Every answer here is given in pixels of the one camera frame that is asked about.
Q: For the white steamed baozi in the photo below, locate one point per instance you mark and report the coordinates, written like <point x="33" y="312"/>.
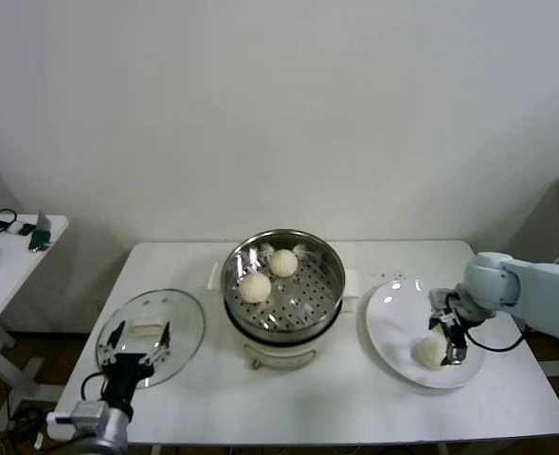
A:
<point x="255" y="287"/>
<point x="427" y="353"/>
<point x="284" y="262"/>

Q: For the white electric cooker base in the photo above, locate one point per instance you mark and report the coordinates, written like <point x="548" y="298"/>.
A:
<point x="279" y="353"/>

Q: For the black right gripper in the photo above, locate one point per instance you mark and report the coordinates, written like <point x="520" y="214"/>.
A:
<point x="457" y="313"/>

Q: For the round glass lid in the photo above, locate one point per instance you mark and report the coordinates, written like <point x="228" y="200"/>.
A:
<point x="185" y="322"/>

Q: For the dark crumb cluster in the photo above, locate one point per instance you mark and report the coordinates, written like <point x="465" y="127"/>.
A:
<point x="383" y="275"/>

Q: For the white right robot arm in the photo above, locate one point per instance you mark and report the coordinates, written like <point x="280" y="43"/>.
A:
<point x="545" y="294"/>

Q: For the small white black gadget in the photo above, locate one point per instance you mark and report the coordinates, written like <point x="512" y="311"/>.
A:
<point x="14" y="227"/>

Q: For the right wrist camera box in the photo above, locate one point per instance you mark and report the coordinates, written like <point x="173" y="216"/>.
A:
<point x="438" y="298"/>

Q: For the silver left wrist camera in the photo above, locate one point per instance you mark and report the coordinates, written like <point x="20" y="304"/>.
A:
<point x="90" y="411"/>

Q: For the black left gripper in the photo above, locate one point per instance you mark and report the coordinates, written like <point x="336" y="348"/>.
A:
<point x="128" y="369"/>

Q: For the perforated steel steamer basket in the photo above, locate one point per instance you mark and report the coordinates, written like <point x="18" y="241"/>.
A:
<point x="303" y="303"/>

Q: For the white side table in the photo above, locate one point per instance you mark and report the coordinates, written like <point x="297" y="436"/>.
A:
<point x="5" y="284"/>

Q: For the large white plate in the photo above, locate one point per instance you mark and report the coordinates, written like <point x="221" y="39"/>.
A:
<point x="393" y="322"/>

